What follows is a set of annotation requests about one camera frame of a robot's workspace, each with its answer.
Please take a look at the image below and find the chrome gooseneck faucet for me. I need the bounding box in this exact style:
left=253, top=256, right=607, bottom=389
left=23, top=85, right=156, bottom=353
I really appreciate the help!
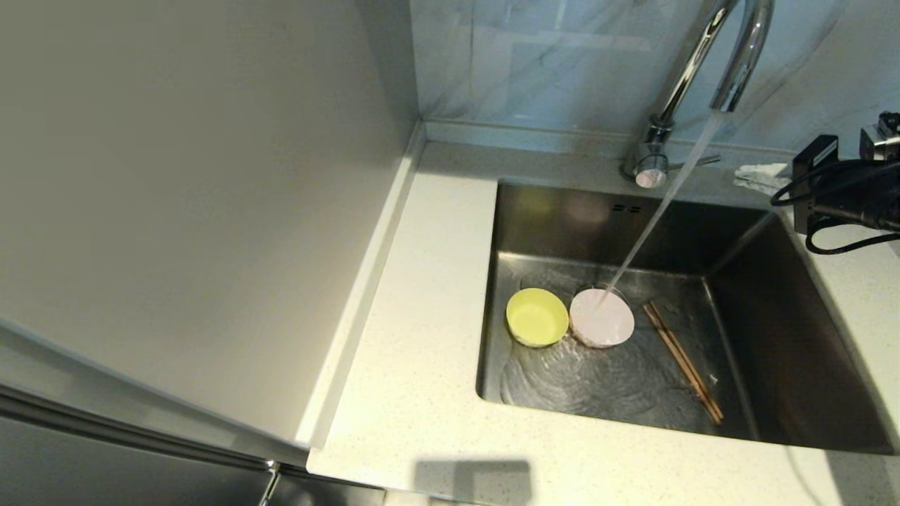
left=619, top=0, right=776, bottom=189

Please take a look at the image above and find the running water stream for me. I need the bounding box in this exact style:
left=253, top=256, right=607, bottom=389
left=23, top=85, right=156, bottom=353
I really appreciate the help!
left=594, top=109, right=726, bottom=313

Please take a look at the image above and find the chrome cabinet handle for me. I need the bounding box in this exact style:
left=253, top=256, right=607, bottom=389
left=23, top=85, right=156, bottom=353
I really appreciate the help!
left=257, top=460, right=282, bottom=506

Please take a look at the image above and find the chrome cabinet trim strip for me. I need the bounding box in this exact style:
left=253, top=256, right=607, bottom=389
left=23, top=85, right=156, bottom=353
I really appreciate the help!
left=0, top=383, right=310, bottom=473

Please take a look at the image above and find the yellow plastic bowl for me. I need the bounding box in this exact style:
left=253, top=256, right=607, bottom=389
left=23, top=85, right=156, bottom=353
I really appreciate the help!
left=506, top=287, right=570, bottom=349

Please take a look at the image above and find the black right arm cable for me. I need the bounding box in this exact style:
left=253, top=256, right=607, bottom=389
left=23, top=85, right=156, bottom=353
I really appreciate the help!
left=770, top=159, right=900, bottom=256

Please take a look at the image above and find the grey tall cabinet door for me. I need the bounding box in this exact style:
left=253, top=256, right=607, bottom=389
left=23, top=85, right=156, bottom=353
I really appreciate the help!
left=0, top=413, right=387, bottom=506

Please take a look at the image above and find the beige tall cabinet side panel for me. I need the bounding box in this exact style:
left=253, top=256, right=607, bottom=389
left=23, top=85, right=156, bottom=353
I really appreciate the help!
left=0, top=0, right=426, bottom=450

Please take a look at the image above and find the pale pink bowl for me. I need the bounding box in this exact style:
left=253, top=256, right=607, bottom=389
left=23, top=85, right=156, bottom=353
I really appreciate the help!
left=568, top=285, right=636, bottom=350

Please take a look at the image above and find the stainless steel sink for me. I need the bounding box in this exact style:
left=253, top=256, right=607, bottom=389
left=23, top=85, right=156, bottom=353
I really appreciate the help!
left=476, top=179, right=897, bottom=456

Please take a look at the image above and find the brown wooden chopstick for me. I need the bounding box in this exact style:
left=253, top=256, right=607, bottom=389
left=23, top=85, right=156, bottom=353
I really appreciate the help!
left=647, top=300, right=726, bottom=422
left=641, top=305, right=721, bottom=426

